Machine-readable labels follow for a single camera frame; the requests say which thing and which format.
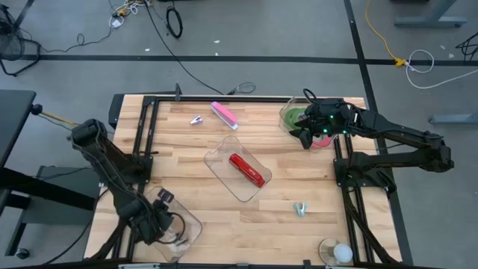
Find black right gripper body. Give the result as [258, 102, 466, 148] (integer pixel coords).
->
[297, 103, 326, 150]

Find black cable bundle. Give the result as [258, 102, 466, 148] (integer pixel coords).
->
[341, 186, 393, 265]
[89, 182, 146, 262]

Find tangled black cables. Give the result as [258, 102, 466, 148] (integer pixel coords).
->
[455, 31, 478, 61]

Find light bulb on metal base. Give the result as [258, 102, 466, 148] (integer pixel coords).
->
[318, 238, 354, 267]

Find red stapler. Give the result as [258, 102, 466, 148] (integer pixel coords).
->
[229, 152, 267, 188]

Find clear plastic bin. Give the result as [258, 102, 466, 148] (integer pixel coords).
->
[278, 95, 344, 150]
[127, 185, 203, 263]
[203, 134, 273, 202]

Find black desk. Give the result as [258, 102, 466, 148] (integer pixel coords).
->
[0, 89, 100, 259]

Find pink stapler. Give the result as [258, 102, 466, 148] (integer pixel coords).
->
[210, 101, 240, 132]

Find yellow rod with black knob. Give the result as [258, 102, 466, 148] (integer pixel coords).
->
[30, 103, 81, 128]

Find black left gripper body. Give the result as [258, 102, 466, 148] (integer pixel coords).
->
[150, 188, 176, 241]

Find white cables and adapter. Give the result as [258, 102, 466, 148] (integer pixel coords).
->
[108, 0, 150, 29]

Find white floor cable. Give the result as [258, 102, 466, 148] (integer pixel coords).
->
[405, 49, 478, 90]

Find small looped black cable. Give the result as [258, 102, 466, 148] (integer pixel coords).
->
[226, 81, 257, 96]

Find yellow floor cable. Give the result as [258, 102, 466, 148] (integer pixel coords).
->
[364, 0, 407, 68]

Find grey desk leg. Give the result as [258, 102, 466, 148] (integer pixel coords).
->
[394, 0, 468, 28]

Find black coiled floor cable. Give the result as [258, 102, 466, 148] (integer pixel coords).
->
[165, 6, 184, 40]

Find long black floor cable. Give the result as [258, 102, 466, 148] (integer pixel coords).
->
[143, 0, 225, 95]

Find black floor fan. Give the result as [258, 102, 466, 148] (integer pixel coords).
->
[0, 4, 42, 78]

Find grey desk foot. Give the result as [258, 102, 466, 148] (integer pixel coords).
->
[428, 111, 478, 125]

